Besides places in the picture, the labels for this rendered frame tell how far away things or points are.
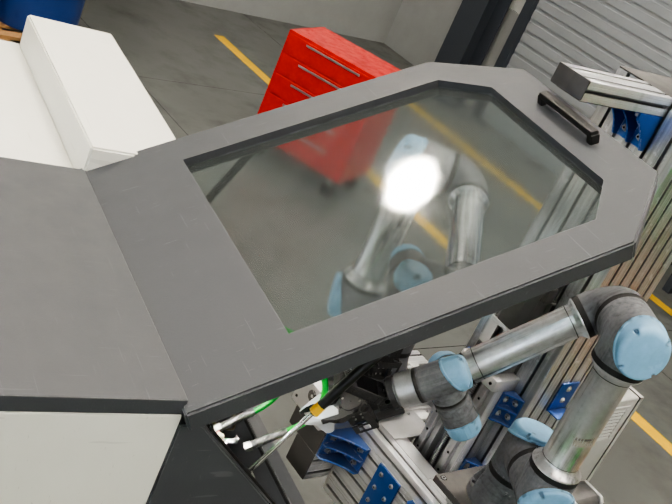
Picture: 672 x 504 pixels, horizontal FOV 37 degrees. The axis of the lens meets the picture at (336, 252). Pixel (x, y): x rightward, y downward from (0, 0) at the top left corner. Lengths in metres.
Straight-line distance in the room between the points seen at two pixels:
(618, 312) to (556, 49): 7.28
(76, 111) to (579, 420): 1.23
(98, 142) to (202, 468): 0.75
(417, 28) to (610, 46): 2.40
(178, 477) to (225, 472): 0.08
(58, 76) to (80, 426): 1.05
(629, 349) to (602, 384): 0.12
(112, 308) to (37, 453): 0.28
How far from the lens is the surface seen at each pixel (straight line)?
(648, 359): 2.07
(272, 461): 2.38
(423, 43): 10.44
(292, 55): 6.29
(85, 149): 2.07
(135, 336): 1.60
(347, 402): 2.07
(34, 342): 1.52
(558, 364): 2.51
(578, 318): 2.17
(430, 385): 2.03
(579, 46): 9.12
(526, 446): 2.33
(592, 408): 2.14
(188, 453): 1.59
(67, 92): 2.26
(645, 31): 8.78
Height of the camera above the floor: 2.38
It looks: 25 degrees down
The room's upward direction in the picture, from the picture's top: 25 degrees clockwise
